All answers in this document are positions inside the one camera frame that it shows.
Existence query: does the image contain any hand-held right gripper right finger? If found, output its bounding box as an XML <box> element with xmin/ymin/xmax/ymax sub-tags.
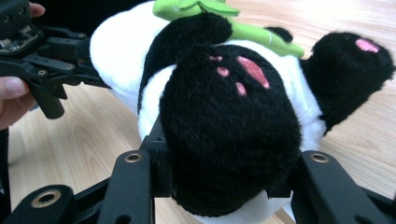
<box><xmin>265</xmin><ymin>150</ymin><xmax>391</xmax><ymax>224</ymax></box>

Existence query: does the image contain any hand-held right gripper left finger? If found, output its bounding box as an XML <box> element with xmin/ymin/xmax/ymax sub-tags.
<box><xmin>96</xmin><ymin>116</ymin><xmax>173</xmax><ymax>224</ymax></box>

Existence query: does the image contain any black and white panda plush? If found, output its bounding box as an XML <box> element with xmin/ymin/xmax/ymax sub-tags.
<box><xmin>90</xmin><ymin>0</ymin><xmax>396</xmax><ymax>224</ymax></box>

